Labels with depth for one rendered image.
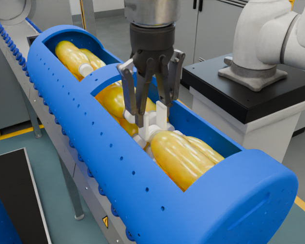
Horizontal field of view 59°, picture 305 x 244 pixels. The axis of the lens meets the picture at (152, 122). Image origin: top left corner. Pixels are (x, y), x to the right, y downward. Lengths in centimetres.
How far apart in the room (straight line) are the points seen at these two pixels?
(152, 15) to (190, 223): 30
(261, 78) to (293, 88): 11
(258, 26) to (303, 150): 178
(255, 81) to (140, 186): 66
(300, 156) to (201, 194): 216
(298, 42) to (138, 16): 59
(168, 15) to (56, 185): 182
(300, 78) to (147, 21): 78
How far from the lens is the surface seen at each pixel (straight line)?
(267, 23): 94
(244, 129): 94
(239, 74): 101
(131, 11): 44
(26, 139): 263
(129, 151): 48
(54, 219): 194
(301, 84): 107
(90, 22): 173
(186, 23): 291
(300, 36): 91
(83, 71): 85
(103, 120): 56
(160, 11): 42
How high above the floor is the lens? 152
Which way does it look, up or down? 36 degrees down
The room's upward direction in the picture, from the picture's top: straight up
